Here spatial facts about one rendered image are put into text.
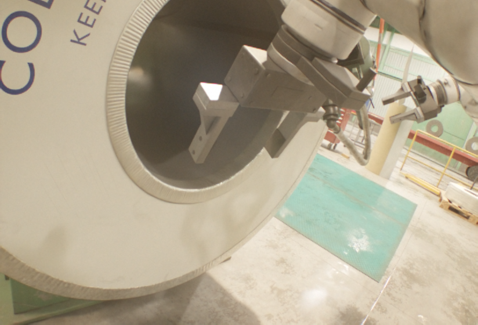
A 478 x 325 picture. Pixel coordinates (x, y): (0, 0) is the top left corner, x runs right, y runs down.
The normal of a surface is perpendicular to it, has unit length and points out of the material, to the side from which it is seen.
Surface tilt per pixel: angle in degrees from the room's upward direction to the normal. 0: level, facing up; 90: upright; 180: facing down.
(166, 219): 90
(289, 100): 114
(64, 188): 90
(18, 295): 90
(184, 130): 37
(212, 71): 94
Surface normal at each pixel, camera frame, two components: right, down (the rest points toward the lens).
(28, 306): 0.70, 0.41
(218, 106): 0.45, 0.74
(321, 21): -0.33, 0.48
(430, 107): -0.49, -0.41
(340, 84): -0.54, 0.32
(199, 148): -0.77, 0.04
